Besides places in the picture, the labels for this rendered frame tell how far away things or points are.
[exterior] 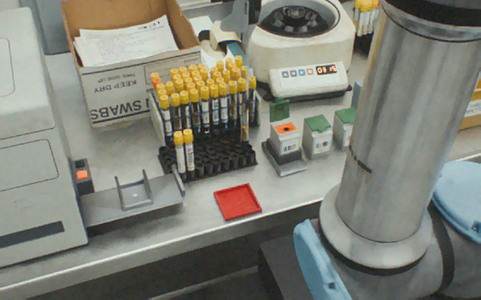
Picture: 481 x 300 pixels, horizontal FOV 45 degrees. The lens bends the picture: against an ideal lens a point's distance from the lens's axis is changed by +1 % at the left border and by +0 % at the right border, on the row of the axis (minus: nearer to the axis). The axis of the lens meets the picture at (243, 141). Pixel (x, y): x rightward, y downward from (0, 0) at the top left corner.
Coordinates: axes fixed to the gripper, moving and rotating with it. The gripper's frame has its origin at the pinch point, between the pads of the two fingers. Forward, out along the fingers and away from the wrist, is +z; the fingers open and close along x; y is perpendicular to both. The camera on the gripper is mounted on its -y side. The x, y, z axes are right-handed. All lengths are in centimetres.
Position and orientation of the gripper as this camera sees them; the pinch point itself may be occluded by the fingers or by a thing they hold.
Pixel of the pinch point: (247, 33)
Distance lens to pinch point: 97.2
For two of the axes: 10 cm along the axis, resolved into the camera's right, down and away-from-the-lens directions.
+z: 0.0, 7.5, 6.7
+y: -9.4, 2.3, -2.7
